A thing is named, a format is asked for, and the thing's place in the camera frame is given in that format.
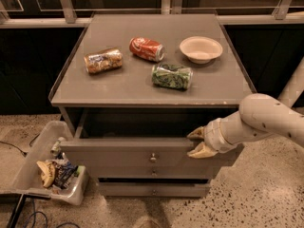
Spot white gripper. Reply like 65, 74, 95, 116
187, 118, 237, 159

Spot grey top drawer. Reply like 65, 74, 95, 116
63, 108, 243, 180

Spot grey drawer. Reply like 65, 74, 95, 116
99, 182, 210, 198
63, 108, 243, 180

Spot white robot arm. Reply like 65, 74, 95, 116
187, 59, 304, 159

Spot grey drawer cabinet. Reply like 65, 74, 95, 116
49, 14, 256, 187

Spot grey bottom drawer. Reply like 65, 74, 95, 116
99, 182, 210, 198

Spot green can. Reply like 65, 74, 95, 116
151, 63, 193, 90

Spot white paper bowl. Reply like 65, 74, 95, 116
180, 36, 223, 64

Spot red soda can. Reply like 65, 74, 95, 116
129, 37, 164, 62

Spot gold brown can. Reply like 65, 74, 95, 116
84, 47, 123, 74

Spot dark snack wrapper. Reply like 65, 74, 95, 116
53, 159, 78, 189

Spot metal window railing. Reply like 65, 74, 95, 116
0, 0, 304, 29

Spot small can in bin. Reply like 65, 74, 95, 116
50, 137, 66, 156

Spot crumpled tan paper bag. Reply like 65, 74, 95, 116
37, 161, 56, 188

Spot clear plastic trash bin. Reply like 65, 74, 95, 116
7, 121, 88, 205

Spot black cable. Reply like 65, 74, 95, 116
0, 132, 41, 158

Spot blue cable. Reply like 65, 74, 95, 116
24, 199, 82, 228

